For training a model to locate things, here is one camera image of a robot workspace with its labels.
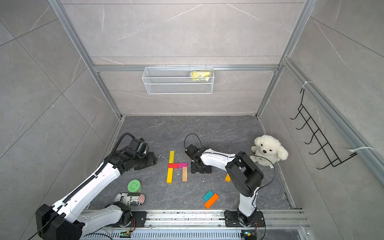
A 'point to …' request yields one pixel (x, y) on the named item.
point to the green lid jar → (133, 186)
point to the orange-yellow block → (228, 178)
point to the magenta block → (181, 165)
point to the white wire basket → (177, 80)
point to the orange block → (208, 204)
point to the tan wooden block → (184, 174)
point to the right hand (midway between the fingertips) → (200, 170)
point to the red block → (172, 165)
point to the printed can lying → (134, 199)
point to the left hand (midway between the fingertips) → (155, 158)
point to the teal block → (208, 195)
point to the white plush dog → (268, 151)
